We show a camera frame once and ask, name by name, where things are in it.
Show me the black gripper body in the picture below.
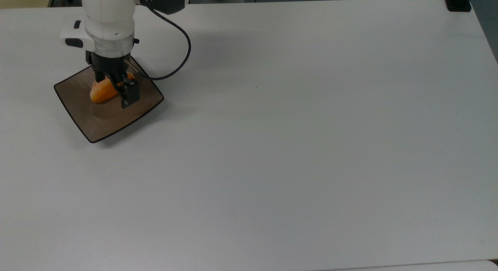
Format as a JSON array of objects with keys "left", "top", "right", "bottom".
[{"left": 86, "top": 51, "right": 135, "bottom": 80}]

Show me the square brown ceramic plate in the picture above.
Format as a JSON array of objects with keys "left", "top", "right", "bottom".
[{"left": 53, "top": 56, "right": 165, "bottom": 144}]

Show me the orange bread roll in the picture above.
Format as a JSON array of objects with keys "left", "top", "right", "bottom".
[{"left": 89, "top": 72, "right": 136, "bottom": 104}]

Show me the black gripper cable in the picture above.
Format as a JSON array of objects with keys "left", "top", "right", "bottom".
[{"left": 139, "top": 0, "right": 192, "bottom": 81}]

